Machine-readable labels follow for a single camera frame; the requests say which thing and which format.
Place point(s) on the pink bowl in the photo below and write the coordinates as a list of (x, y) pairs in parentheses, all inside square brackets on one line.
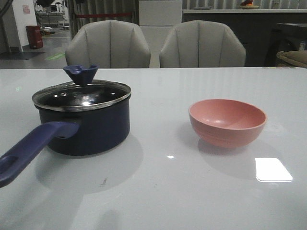
[(226, 123)]

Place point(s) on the glass lid blue knob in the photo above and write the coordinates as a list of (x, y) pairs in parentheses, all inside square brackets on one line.
[(82, 93)]

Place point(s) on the dark blue saucepan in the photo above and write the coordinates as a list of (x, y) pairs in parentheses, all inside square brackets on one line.
[(68, 133)]

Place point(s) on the grey chair right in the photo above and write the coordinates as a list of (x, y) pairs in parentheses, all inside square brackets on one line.
[(201, 44)]

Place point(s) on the grey chair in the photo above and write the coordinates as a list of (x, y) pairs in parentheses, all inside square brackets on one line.
[(201, 44), (109, 44)]

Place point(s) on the grey chair left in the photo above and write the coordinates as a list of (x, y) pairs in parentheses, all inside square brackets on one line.
[(109, 44)]

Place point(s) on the white cabinet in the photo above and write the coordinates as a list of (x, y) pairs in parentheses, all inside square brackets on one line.
[(156, 17)]

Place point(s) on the dark counter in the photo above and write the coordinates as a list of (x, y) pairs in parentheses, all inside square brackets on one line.
[(252, 27)]

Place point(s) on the red bin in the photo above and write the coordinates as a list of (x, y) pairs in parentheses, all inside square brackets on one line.
[(34, 36)]

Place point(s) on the fruit plate on counter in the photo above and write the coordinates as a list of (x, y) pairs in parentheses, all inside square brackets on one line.
[(248, 5)]

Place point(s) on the tan cushion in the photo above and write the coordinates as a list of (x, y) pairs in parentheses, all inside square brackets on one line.
[(293, 58)]

